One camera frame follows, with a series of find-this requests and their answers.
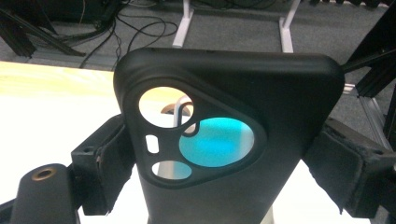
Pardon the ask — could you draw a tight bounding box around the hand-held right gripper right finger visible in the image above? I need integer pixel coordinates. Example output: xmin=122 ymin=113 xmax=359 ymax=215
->
xmin=302 ymin=117 xmax=396 ymax=218

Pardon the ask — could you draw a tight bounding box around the white metal stand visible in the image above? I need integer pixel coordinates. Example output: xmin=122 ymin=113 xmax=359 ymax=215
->
xmin=172 ymin=0 xmax=303 ymax=54

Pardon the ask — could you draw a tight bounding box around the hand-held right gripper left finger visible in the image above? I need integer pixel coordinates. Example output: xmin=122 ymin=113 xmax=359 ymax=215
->
xmin=70 ymin=114 xmax=136 ymax=217

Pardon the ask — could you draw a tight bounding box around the black phone case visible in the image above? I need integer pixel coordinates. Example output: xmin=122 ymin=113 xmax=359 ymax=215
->
xmin=113 ymin=47 xmax=346 ymax=224

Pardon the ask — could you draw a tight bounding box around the black looped floor cable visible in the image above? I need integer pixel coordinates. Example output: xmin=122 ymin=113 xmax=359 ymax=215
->
xmin=116 ymin=13 xmax=179 ymax=55

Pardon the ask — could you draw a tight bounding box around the aluminium frame rail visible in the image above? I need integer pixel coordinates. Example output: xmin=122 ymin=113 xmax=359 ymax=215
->
xmin=342 ymin=83 xmax=394 ymax=151

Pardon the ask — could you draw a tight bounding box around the black floor cable bundle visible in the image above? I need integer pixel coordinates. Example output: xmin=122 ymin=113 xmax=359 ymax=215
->
xmin=55 ymin=0 xmax=132 ymax=70

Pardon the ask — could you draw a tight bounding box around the black metal stand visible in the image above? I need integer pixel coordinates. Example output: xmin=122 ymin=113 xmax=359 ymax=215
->
xmin=0 ymin=5 xmax=87 ymax=59
xmin=340 ymin=0 xmax=396 ymax=98

